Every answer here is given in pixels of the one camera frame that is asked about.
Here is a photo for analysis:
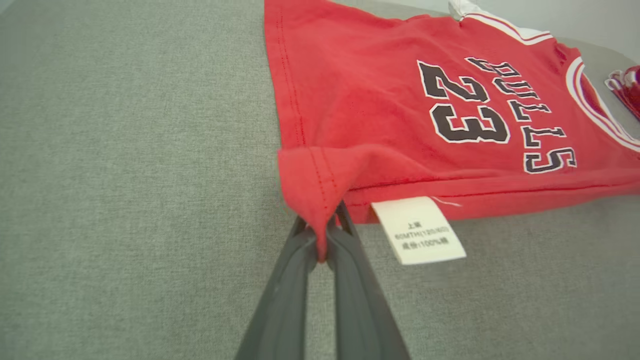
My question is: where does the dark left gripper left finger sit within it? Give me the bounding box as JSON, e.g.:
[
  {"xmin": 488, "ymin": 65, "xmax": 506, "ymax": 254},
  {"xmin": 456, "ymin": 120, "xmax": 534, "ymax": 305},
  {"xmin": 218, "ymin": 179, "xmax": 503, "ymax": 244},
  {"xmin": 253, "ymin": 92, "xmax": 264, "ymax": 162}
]
[{"xmin": 235, "ymin": 216, "xmax": 319, "ymax": 360}]

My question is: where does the red shorts white side stripe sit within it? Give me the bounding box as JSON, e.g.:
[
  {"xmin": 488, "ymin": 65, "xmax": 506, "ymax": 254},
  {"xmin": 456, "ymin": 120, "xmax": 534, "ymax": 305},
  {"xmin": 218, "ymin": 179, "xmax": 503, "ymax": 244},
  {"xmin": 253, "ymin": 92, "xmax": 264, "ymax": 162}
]
[{"xmin": 604, "ymin": 65, "xmax": 640, "ymax": 122}]

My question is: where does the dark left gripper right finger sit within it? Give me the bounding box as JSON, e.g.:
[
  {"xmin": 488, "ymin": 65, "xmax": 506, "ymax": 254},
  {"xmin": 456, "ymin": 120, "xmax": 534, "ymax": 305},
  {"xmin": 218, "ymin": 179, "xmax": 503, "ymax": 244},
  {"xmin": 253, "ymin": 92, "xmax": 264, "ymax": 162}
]
[{"xmin": 326, "ymin": 201, "xmax": 412, "ymax": 360}]

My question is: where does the grey fabric sofa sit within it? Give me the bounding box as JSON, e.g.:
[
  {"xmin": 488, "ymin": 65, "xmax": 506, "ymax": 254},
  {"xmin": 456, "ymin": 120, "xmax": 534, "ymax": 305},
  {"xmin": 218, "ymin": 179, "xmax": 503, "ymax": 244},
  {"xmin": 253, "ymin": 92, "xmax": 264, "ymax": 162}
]
[{"xmin": 0, "ymin": 0, "xmax": 640, "ymax": 360}]

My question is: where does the red basketball jersey white trim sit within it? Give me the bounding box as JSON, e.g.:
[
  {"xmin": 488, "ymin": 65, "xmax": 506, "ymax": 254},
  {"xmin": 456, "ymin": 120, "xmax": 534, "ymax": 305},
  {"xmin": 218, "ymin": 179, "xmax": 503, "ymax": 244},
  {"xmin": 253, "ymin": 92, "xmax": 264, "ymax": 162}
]
[{"xmin": 263, "ymin": 0, "xmax": 640, "ymax": 266}]

